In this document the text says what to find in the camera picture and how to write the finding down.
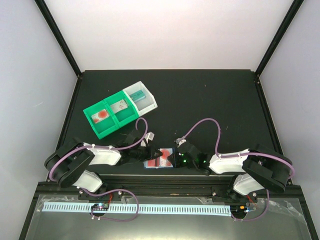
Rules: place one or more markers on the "green bin left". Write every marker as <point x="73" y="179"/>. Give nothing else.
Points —
<point x="105" y="127"/>

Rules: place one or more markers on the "left controller circuit board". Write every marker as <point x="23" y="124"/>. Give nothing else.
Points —
<point x="99" y="207"/>

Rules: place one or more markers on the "black aluminium frame rail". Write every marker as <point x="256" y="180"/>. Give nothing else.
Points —
<point x="164" y="185"/>

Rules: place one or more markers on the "red circle card in holder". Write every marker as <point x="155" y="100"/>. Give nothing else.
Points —
<point x="163" y="161"/>

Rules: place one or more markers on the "controller circuit board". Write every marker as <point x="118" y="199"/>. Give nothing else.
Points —
<point x="99" y="207"/>
<point x="240" y="209"/>

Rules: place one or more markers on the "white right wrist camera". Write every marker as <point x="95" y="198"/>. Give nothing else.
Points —
<point x="180" y="141"/>

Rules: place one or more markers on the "light blue slotted cable duct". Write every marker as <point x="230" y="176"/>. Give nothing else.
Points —
<point x="156" y="209"/>

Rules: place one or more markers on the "right controller circuit board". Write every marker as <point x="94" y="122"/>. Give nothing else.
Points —
<point x="240" y="209"/>

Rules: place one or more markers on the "green bin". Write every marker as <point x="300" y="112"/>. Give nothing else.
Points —
<point x="123" y="117"/>
<point x="105" y="127"/>

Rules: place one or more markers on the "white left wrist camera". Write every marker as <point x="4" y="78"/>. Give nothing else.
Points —
<point x="147" y="138"/>

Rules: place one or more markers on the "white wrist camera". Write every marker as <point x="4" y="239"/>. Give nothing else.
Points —
<point x="180" y="141"/>
<point x="147" y="138"/>

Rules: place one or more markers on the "card with red circle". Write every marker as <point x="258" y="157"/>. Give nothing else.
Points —
<point x="100" y="116"/>

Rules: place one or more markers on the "black right corner post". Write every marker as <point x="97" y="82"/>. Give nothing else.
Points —
<point x="282" y="29"/>

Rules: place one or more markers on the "green bin middle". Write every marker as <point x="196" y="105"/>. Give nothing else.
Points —
<point x="123" y="117"/>

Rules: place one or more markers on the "white translucent bin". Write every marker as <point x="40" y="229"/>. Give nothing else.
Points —
<point x="144" y="106"/>

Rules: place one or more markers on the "white card red pattern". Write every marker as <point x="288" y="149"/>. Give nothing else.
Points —
<point x="119" y="106"/>

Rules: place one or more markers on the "blue leather card holder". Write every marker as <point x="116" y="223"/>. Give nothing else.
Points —
<point x="157" y="167"/>

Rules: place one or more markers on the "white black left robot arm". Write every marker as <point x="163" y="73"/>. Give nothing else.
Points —
<point x="68" y="166"/>

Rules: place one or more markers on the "teal card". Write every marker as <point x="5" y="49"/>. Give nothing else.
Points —
<point x="138" y="96"/>

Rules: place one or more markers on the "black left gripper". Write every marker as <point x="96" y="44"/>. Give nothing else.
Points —
<point x="150" y="155"/>

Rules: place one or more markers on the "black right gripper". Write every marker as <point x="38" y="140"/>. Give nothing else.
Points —
<point x="175" y="163"/>

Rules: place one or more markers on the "black left corner post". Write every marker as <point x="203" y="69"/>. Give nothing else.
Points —
<point x="48" y="17"/>

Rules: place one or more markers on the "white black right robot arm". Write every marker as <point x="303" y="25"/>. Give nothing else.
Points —
<point x="253" y="169"/>

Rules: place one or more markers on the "black corner post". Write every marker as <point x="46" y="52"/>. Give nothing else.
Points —
<point x="282" y="29"/>
<point x="48" y="17"/>

